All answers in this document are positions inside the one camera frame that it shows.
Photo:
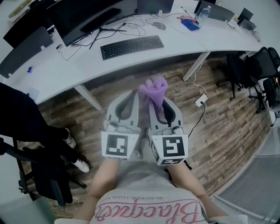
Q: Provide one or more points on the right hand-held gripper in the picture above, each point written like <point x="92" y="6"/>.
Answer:
<point x="172" y="147"/>

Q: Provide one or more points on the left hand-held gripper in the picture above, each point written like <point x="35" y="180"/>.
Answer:
<point x="116" y="145"/>

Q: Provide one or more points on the purple cloth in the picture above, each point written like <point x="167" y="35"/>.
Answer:
<point x="156" y="92"/>

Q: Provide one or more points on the black keyboard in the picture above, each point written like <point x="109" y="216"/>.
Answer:
<point x="131" y="47"/>

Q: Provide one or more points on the person's right forearm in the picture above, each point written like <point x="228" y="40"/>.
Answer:
<point x="188" y="181"/>

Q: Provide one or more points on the person's left forearm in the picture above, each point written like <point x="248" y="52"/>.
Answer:
<point x="103" y="181"/>

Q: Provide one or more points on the white desk leg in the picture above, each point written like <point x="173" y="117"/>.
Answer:
<point x="195" y="65"/>
<point x="89" y="97"/>

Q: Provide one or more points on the white power strip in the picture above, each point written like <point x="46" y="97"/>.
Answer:
<point x="201" y="100"/>

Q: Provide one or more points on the black monitor stand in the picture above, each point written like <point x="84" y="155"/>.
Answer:
<point x="102" y="31"/>

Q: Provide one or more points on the grey shirt with pink print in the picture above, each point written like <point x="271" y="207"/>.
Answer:
<point x="148" y="197"/>

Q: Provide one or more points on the black computer mouse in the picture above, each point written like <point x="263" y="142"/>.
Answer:
<point x="59" y="46"/>

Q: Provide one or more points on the round grey disc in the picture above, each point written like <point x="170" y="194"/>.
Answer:
<point x="159" y="25"/>

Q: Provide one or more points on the large black monitor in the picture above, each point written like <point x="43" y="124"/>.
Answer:
<point x="87" y="19"/>

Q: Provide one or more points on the blue pouch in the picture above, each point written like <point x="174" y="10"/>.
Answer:
<point x="190" y="25"/>

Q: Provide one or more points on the small blue object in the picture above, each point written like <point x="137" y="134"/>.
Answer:
<point x="30" y="69"/>

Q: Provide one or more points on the pink packet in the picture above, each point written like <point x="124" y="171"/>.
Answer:
<point x="187" y="17"/>

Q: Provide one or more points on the clear plastic water bottle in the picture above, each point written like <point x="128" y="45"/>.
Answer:
<point x="204" y="16"/>

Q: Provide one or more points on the black mesh office chair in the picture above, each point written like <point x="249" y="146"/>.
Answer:
<point x="272" y="87"/>

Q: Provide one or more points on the dark grey desk divider panel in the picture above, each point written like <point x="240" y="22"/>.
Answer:
<point x="24" y="54"/>
<point x="216" y="9"/>

